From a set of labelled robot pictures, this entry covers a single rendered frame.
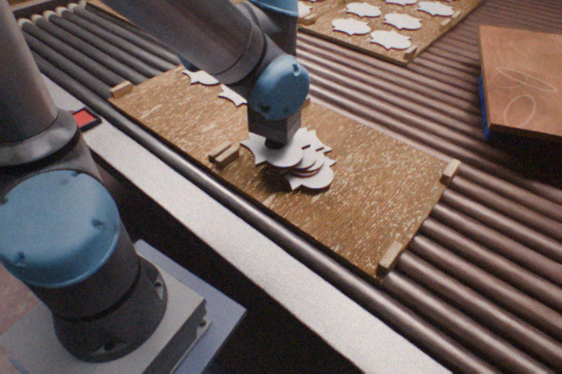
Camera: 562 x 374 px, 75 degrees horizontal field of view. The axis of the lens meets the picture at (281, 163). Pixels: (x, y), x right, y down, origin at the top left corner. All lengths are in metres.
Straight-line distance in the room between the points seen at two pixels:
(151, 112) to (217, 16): 0.66
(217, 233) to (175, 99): 0.45
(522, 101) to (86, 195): 0.85
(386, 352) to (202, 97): 0.74
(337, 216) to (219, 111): 0.43
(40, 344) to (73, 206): 0.26
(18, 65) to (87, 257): 0.21
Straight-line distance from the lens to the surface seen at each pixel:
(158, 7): 0.34
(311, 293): 0.65
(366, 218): 0.72
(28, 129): 0.51
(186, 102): 1.02
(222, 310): 0.69
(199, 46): 0.37
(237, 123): 0.92
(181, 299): 0.61
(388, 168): 0.83
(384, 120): 0.99
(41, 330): 0.66
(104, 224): 0.44
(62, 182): 0.47
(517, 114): 0.91
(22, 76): 0.49
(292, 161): 0.70
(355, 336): 0.63
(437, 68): 1.28
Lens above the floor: 1.49
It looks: 44 degrees down
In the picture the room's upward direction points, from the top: straight up
